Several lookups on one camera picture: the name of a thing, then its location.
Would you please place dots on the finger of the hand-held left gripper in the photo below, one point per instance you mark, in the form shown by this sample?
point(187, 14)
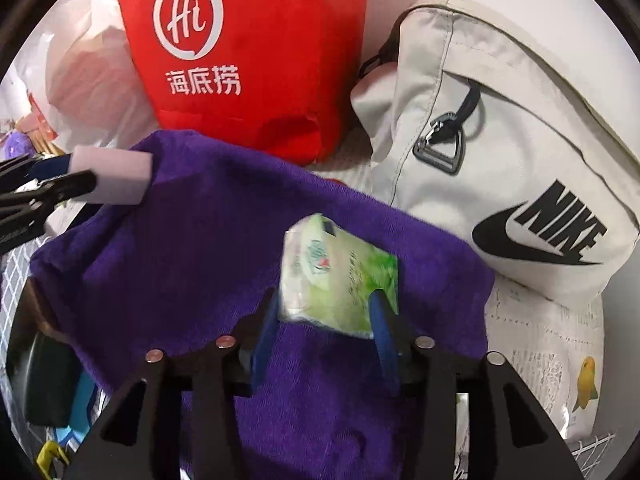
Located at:
point(65, 187)
point(50, 169)

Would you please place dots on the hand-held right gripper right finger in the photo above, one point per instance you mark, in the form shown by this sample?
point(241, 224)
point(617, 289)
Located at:
point(382, 335)

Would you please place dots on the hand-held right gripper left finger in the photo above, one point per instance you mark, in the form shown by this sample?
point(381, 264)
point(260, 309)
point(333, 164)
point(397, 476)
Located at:
point(264, 340)

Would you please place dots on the white tissue pack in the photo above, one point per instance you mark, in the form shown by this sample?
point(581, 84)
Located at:
point(117, 175)

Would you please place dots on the green tissue pack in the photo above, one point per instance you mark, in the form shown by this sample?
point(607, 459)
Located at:
point(335, 280)

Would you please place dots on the purple fuzzy item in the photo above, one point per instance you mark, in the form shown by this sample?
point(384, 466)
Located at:
point(17, 145)

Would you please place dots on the white plastic shopping bag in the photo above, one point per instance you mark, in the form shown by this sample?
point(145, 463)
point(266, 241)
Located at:
point(85, 70)

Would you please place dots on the grey checked blanket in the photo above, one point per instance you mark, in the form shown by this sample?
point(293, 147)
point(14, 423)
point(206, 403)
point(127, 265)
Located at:
point(12, 285)

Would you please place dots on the purple towel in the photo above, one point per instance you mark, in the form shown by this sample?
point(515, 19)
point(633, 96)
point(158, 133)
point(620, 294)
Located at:
point(175, 245)

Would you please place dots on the white fruit-print bed sheet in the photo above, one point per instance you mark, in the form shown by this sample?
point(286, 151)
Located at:
point(540, 360)

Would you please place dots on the blue felt star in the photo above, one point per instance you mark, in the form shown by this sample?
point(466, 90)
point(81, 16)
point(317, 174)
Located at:
point(82, 405)

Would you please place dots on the dark green tin box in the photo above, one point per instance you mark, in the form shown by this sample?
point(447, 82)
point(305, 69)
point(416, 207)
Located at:
point(45, 385)

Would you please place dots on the red paper bag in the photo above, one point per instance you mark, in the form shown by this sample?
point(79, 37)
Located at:
point(280, 60)

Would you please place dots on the beige waist bag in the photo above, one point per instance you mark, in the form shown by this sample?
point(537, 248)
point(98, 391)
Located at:
point(525, 125)

